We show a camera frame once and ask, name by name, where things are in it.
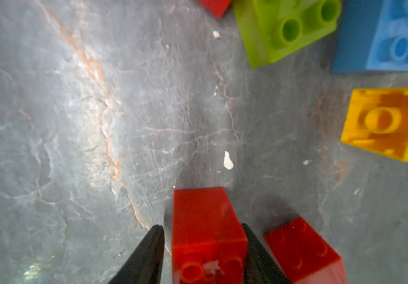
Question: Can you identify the small lime lego brick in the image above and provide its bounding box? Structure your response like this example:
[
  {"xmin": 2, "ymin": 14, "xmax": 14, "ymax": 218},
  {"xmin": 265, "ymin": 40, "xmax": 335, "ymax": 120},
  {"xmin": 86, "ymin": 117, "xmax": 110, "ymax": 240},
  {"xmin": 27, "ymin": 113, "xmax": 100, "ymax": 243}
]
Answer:
[{"xmin": 232, "ymin": 0, "xmax": 341, "ymax": 68}]

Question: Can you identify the small red lego brick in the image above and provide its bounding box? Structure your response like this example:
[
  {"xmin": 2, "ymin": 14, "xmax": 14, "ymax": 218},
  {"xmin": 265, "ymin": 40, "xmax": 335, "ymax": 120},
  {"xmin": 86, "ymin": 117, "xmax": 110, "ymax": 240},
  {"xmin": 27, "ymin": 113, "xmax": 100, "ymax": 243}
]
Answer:
[{"xmin": 172, "ymin": 188, "xmax": 248, "ymax": 284}]

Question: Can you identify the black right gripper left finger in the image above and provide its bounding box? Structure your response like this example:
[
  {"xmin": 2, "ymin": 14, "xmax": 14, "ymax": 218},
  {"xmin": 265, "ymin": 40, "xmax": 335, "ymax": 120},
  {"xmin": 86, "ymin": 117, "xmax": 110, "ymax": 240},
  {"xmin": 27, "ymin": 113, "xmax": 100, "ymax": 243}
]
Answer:
[{"xmin": 109, "ymin": 225, "xmax": 165, "ymax": 284}]

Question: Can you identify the yellow lego brick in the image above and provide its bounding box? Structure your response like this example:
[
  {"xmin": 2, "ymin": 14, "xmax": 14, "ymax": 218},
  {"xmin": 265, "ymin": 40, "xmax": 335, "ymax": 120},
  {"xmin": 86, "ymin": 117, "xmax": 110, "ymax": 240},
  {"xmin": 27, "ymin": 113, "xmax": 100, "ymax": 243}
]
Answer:
[{"xmin": 341, "ymin": 88, "xmax": 408, "ymax": 162}]

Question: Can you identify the blue lego brick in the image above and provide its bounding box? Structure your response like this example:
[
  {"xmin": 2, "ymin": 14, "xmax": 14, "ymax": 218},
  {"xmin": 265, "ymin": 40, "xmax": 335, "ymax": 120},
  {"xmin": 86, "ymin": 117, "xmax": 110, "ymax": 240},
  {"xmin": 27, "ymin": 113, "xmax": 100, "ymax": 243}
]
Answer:
[{"xmin": 331, "ymin": 0, "xmax": 408, "ymax": 74}]

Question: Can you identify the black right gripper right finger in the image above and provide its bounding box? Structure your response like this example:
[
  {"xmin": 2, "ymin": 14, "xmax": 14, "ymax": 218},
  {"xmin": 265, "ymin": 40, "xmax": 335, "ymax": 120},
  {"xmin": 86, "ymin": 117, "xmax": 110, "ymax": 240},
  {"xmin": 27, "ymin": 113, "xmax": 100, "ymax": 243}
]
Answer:
[{"xmin": 242, "ymin": 223, "xmax": 293, "ymax": 284}]

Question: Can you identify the red lego brick front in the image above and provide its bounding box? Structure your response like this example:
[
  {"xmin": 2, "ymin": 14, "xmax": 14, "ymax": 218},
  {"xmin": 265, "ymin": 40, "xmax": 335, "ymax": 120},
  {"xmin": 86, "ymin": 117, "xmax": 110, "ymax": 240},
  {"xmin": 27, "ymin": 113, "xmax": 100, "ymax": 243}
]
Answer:
[{"xmin": 264, "ymin": 218, "xmax": 348, "ymax": 284}]

